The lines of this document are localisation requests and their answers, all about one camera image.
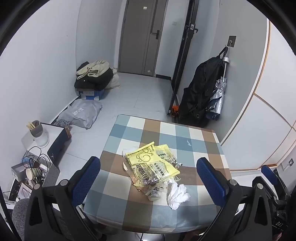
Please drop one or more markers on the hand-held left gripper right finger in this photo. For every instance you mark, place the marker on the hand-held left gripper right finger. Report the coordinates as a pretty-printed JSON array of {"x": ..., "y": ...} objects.
[{"x": 211, "y": 178}]

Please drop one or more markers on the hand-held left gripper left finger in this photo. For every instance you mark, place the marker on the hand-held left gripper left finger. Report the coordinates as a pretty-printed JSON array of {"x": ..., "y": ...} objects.
[{"x": 86, "y": 178}]

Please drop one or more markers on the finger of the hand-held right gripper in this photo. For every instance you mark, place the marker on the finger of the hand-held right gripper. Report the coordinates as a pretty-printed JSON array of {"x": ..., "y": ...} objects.
[{"x": 268, "y": 172}]

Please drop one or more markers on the large white tissue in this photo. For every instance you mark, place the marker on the large white tissue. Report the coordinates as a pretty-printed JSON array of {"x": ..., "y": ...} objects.
[{"x": 179, "y": 193}]

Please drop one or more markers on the yellow packet with outline drawing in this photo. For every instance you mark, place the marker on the yellow packet with outline drawing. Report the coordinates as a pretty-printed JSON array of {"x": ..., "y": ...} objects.
[{"x": 141, "y": 157}]

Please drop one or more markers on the small clear printed wrapper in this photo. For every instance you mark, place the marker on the small clear printed wrapper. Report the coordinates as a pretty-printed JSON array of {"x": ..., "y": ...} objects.
[{"x": 154, "y": 195}]

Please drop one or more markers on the grey perforated metal box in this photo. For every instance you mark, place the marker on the grey perforated metal box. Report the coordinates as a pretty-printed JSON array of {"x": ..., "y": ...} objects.
[{"x": 52, "y": 175}]

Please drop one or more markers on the small white paper scrap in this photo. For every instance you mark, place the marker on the small white paper scrap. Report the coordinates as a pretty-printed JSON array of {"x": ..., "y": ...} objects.
[{"x": 188, "y": 143}]

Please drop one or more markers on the navy blue box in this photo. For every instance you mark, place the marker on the navy blue box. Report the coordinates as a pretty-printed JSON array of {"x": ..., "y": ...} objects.
[{"x": 57, "y": 144}]

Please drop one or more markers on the roll of tape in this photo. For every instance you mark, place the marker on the roll of tape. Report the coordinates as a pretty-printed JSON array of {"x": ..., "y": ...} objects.
[{"x": 32, "y": 173}]

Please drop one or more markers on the white cup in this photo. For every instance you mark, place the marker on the white cup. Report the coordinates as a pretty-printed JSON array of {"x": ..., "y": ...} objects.
[{"x": 41, "y": 138}]

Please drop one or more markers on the grey parcel bag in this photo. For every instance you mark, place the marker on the grey parcel bag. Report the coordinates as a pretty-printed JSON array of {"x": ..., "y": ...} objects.
[{"x": 81, "y": 112}]

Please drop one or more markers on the bundle of wooden chopsticks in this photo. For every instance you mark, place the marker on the bundle of wooden chopsticks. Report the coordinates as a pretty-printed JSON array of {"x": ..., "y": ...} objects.
[{"x": 32, "y": 125}]

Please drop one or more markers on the silver folding umbrella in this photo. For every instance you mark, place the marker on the silver folding umbrella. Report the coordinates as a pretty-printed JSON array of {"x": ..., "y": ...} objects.
[{"x": 218, "y": 102}]

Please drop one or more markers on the small orange object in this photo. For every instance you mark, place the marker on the small orange object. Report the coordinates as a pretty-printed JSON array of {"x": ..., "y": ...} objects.
[{"x": 175, "y": 110}]

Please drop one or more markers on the checked tablecloth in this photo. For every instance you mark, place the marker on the checked tablecloth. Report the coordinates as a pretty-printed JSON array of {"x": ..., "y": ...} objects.
[{"x": 150, "y": 129}]

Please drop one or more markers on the blue cardboard box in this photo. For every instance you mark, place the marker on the blue cardboard box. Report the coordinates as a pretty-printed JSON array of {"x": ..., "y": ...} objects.
[{"x": 92, "y": 93}]

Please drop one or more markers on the black garment bag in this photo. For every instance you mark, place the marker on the black garment bag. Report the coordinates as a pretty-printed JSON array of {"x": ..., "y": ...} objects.
[{"x": 201, "y": 92}]

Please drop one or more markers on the pile of clothes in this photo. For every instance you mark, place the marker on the pile of clothes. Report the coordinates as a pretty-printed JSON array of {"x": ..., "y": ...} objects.
[{"x": 97, "y": 81}]

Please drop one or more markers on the white plastic bag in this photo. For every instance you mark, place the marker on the white plastic bag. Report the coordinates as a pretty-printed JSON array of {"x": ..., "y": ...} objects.
[{"x": 114, "y": 80}]

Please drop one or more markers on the beige garment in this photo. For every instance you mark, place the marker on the beige garment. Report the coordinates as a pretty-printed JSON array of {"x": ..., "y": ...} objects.
[{"x": 97, "y": 67}]

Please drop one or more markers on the grey door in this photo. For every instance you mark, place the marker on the grey door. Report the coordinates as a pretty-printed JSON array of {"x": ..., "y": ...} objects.
[{"x": 136, "y": 34}]

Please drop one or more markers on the wall socket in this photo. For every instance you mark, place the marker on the wall socket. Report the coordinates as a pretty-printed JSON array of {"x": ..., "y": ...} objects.
[{"x": 289, "y": 162}]

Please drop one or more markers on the black metal frame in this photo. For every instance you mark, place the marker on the black metal frame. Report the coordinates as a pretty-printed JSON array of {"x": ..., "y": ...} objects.
[{"x": 182, "y": 58}]

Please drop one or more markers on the metal wall hook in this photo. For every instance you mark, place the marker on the metal wall hook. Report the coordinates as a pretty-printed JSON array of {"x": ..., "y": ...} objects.
[{"x": 232, "y": 41}]

